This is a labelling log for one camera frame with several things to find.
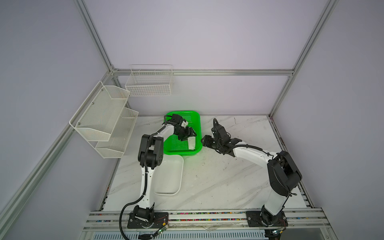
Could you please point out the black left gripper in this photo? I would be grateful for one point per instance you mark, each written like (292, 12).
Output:
(188, 133)

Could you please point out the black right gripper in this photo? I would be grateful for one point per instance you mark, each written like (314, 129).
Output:
(205, 143)

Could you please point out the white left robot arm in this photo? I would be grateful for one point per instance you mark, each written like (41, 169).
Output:
(150, 156)

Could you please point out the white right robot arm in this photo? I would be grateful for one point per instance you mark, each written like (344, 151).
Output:
(284, 175)

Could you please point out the green plastic basket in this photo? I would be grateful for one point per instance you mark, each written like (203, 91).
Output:
(172, 146)

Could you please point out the white rectangular tray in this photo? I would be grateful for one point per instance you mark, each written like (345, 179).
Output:
(168, 176)

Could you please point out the white mesh lower shelf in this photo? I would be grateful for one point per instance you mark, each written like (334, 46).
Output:
(115, 148)

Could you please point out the white mesh shelf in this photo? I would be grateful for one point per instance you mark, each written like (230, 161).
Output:
(115, 148)
(96, 119)

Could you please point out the white mesh upper shelf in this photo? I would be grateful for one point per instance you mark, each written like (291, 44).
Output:
(96, 119)

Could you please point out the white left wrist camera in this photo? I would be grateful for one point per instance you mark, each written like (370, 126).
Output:
(184, 124)

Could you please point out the white wire basket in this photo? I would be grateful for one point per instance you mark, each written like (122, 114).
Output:
(150, 80)

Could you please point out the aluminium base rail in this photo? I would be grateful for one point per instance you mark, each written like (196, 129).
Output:
(296, 224)

